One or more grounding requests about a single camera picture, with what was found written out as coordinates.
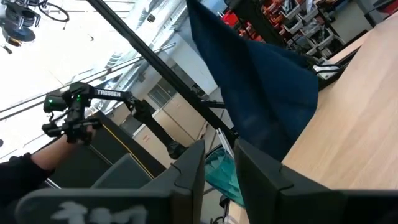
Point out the black round fixture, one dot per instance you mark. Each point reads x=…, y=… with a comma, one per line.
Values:
x=18, y=32

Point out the white power strip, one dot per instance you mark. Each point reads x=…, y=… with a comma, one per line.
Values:
x=323, y=69

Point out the teal faceted plastic tumbler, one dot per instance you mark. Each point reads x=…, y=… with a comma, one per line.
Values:
x=222, y=174

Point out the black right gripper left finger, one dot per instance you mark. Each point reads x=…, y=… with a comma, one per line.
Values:
x=189, y=186

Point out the beige cabinets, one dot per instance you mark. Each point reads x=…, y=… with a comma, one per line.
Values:
x=183, y=115

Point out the navy blue cloth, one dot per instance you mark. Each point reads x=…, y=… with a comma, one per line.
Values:
x=255, y=93

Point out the person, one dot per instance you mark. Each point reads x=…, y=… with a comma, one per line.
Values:
x=18, y=180

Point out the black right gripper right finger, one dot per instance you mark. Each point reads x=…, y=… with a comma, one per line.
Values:
x=264, y=193

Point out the black rig frame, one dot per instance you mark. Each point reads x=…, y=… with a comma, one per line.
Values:
x=155, y=62

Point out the storage shelving with red bins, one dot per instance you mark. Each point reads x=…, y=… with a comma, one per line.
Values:
x=298, y=18

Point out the black panel with yellow line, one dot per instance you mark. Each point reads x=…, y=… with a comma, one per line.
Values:
x=81, y=168

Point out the grey panel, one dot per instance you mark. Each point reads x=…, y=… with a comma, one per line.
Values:
x=124, y=174

